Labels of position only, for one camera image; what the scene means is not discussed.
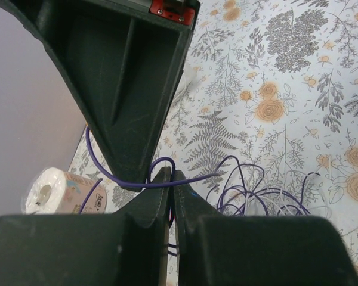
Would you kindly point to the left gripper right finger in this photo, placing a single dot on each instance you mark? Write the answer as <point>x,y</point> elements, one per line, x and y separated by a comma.
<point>216,249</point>

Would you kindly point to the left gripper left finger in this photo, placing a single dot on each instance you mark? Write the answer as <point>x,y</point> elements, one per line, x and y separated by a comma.
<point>127,247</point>

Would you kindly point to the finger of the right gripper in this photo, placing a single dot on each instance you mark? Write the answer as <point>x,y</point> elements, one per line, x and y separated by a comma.
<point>122,65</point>

